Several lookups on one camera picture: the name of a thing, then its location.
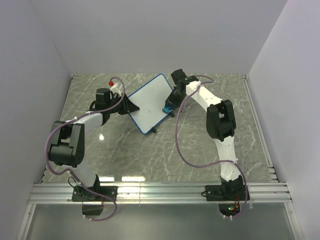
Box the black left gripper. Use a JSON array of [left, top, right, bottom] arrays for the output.
[[107, 93, 139, 116]]

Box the blue whiteboard eraser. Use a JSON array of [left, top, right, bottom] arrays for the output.
[[162, 106, 172, 114]]

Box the blue framed whiteboard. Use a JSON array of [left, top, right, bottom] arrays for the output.
[[128, 73, 173, 135]]

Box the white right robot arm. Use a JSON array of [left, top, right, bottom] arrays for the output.
[[162, 69, 249, 201]]

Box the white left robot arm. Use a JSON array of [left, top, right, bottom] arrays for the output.
[[46, 88, 140, 201]]

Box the metal wire whiteboard stand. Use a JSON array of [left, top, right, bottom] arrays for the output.
[[150, 111, 175, 134]]

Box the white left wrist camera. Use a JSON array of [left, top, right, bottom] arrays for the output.
[[108, 80, 124, 96]]

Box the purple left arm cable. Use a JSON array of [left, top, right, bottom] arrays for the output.
[[44, 76, 125, 222]]

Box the aluminium mounting rail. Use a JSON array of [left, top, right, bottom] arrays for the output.
[[28, 182, 292, 205]]

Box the aluminium side rail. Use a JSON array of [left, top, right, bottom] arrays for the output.
[[240, 74, 279, 183]]

